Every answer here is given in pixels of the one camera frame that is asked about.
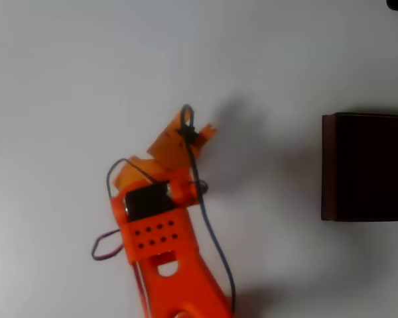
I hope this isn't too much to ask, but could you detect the dark red open box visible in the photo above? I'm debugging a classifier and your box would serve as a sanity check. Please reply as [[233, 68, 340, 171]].
[[320, 111, 398, 222]]

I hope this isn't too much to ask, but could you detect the thick black camera cable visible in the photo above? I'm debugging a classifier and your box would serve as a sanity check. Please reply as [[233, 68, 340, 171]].
[[178, 103, 237, 314]]

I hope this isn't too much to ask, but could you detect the orange camera mount bracket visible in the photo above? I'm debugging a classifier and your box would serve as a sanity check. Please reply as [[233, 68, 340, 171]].
[[194, 123, 218, 148]]

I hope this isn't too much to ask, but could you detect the thin purple servo wire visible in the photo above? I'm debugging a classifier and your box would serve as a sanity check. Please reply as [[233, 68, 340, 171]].
[[105, 158, 159, 201], [91, 227, 125, 262]]

